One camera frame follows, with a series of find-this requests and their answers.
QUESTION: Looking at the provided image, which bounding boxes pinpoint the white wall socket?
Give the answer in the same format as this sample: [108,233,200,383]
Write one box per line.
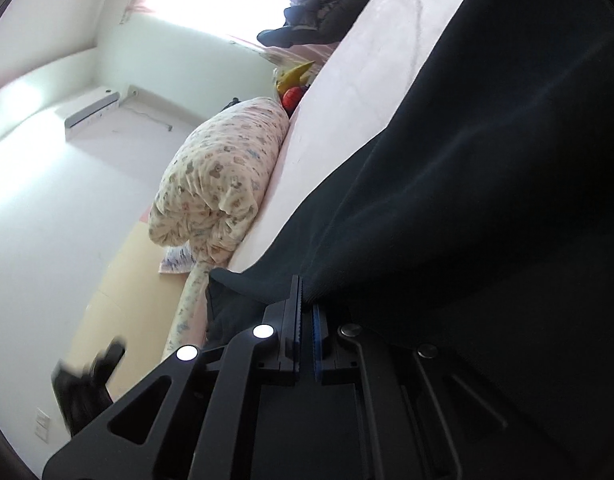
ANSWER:
[34,394,52,433]

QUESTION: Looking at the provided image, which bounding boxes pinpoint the yellow toy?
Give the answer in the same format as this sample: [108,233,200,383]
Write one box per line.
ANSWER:
[274,61,315,93]

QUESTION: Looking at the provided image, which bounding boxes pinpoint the small printed cloth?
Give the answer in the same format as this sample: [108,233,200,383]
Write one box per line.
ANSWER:
[159,246,197,275]

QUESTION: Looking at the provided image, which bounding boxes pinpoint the black pants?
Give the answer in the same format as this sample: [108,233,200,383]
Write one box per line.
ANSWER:
[207,0,614,480]

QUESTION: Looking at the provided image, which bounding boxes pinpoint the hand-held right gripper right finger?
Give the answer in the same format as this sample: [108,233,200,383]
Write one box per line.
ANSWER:
[312,304,463,480]

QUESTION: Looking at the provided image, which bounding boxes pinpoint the white wall cable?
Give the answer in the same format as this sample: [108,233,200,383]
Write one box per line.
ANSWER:
[122,87,174,132]

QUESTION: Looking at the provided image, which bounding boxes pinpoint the white air conditioner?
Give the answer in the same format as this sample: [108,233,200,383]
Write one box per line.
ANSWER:
[64,85,125,142]

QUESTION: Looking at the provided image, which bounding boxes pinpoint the pink bed sheet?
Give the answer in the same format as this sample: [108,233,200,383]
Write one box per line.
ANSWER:
[227,0,493,276]

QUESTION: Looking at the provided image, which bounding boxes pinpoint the pile of dark clothes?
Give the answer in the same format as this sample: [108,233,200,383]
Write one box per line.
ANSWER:
[257,0,383,48]

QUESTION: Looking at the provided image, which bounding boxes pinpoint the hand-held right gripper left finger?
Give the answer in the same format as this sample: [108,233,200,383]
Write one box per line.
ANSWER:
[42,276,304,480]

